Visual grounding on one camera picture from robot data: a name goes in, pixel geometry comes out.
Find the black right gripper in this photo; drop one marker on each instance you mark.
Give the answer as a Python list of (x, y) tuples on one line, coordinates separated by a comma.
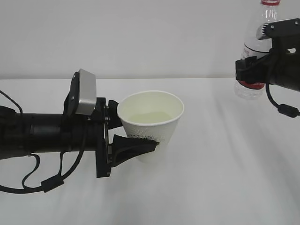
[(284, 67)]

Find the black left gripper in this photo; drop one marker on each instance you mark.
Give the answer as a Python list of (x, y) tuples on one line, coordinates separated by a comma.
[(123, 148)]

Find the clear water bottle red label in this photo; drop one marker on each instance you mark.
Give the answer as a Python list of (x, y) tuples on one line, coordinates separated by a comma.
[(266, 11)]

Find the white paper cup green logo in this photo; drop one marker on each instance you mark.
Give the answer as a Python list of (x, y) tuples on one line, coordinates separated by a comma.
[(152, 115)]

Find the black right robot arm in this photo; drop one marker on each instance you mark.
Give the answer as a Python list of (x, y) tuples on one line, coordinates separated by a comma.
[(281, 66)]

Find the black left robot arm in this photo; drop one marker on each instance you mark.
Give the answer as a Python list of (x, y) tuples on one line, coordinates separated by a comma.
[(22, 134)]

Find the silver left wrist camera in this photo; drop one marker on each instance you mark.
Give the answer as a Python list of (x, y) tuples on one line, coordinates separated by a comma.
[(82, 95)]

